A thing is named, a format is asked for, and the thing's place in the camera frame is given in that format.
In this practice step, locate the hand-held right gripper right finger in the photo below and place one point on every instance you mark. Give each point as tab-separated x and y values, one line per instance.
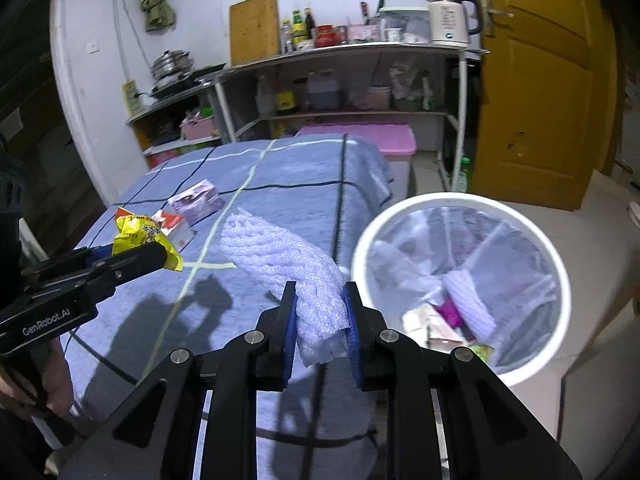
352	340

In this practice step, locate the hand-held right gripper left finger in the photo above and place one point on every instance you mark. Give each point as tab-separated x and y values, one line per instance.
290	340

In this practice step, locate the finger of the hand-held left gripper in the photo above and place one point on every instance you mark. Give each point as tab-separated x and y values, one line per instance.
140	260
60	265

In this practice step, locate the yellow foil wrapper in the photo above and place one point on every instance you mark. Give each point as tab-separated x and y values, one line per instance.
132	232

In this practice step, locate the white and green bag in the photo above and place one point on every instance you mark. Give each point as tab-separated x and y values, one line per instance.
425	320

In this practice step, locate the white rimmed waste bin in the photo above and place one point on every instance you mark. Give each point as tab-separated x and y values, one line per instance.
359	265

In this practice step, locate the white foam fruit net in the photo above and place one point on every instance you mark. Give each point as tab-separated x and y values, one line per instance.
470	300
280	260

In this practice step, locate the purple foil wrapper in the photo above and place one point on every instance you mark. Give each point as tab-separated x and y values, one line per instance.
450	312

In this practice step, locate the green snack wrapper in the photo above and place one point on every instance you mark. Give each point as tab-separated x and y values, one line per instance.
480	352

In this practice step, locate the clear plastic bin liner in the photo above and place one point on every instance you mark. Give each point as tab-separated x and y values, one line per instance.
500	255

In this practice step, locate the person's left hand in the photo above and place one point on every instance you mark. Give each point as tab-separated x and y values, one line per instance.
59	375

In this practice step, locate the red and white carton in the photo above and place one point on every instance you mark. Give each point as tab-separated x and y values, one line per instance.
175	227

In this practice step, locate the purple drink carton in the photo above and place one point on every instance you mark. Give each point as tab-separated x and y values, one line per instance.
197	200

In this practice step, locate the pink plastic basket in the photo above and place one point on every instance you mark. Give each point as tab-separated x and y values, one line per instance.
200	127

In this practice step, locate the low wooden shelf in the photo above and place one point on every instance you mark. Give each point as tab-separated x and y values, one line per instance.
165	107

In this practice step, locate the yellow power strip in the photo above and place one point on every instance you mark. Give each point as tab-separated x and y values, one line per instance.
131	100

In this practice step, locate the blue checked blanket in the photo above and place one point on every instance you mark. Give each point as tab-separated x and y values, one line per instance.
300	180

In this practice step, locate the black induction cooker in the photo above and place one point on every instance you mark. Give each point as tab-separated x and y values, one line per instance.
175	91

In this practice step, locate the steel cooking pot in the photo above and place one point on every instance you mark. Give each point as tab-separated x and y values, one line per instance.
172	65

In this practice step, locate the green capped bottle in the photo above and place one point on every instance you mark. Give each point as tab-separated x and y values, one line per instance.
462	175

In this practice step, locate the white spray bottle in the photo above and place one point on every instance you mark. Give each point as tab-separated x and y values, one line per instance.
265	97

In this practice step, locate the pink lidded storage box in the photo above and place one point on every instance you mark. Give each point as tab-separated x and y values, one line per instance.
360	135

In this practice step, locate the soy sauce bottle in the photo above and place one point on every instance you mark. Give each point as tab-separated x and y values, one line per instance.
286	100

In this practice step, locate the pink lidded tub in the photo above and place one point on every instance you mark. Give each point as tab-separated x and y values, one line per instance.
378	97

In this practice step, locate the dark liquid jug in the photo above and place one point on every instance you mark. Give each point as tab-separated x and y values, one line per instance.
324	92

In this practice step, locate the bamboo cutting board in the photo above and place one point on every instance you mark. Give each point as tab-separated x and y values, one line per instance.
254	30

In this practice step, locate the crumpled plastic bags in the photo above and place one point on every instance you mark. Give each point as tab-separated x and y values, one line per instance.
407	82

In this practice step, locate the clear seasoning bottle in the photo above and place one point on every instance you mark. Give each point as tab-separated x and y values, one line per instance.
286	37

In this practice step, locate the green glass bottle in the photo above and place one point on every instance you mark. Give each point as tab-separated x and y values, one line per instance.
299	30

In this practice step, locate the red jar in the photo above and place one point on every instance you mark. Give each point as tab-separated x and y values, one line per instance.
325	37

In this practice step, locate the dark sauce bottle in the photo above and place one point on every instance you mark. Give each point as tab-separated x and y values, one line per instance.
309	25

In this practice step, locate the white metal shelf unit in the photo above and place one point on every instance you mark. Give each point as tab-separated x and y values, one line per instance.
350	50

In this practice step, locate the pink knife holder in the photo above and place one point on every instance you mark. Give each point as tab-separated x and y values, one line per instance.
362	33

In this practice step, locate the white floor bowl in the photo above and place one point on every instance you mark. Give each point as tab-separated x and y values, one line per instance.
635	214

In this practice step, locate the clear plastic container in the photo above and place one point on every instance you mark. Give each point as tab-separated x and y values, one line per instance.
405	25

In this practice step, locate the yellow wooden door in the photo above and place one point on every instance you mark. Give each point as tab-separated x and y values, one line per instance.
550	85

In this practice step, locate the white electric kettle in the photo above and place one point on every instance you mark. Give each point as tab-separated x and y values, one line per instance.
450	20

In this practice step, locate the white wall switch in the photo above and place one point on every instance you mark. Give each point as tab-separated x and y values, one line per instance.
93	45

